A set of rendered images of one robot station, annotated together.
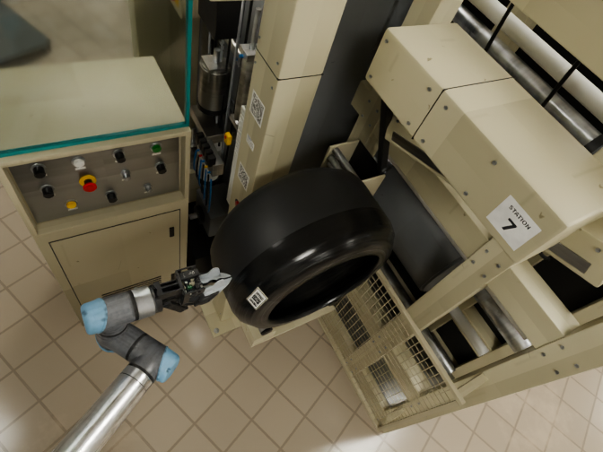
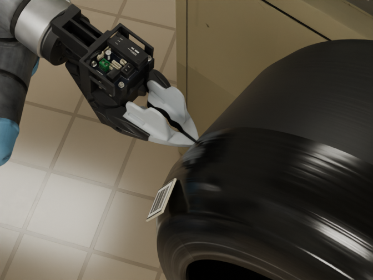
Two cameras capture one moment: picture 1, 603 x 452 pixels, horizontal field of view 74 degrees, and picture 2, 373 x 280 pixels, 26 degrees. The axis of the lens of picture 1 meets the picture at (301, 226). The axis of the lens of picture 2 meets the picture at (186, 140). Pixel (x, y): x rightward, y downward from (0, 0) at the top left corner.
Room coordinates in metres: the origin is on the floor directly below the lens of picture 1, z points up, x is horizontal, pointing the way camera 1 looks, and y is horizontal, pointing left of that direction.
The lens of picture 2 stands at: (0.46, -0.36, 2.05)
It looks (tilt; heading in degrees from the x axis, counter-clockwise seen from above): 59 degrees down; 87
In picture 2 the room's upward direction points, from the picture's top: straight up
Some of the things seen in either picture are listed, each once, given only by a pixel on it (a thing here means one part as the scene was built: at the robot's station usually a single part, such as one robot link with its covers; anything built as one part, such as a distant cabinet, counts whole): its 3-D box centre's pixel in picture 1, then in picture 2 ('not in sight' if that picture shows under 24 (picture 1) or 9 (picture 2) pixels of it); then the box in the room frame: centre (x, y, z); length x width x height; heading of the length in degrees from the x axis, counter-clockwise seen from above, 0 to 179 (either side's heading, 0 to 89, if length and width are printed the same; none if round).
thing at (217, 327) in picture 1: (226, 307); not in sight; (0.90, 0.20, 0.01); 0.27 x 0.27 x 0.02; 48
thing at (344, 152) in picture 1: (345, 185); not in sight; (1.17, -0.09, 1.05); 0.20 x 0.15 x 0.30; 48
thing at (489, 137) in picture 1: (481, 128); not in sight; (0.88, -0.30, 1.71); 0.61 x 0.25 x 0.15; 48
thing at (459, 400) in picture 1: (356, 320); not in sight; (0.84, -0.40, 0.65); 0.90 x 0.02 x 0.70; 48
